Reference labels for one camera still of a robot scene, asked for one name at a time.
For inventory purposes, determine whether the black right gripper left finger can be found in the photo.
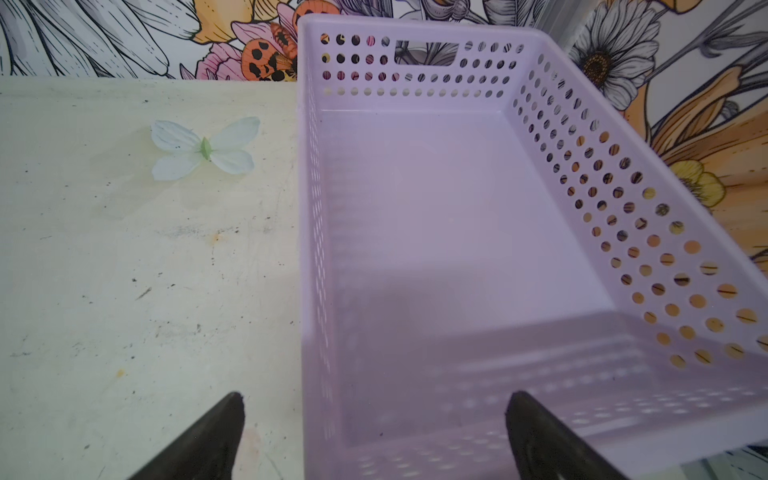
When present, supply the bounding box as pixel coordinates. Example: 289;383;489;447
130;392;245;480

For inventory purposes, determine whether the aluminium corner post right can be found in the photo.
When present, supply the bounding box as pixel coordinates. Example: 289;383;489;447
534;0;600;52

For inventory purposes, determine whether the lilac perforated plastic basket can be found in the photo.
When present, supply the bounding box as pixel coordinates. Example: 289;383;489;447
298;14;767;479

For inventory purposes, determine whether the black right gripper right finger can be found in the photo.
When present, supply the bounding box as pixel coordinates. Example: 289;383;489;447
505;391;626;480

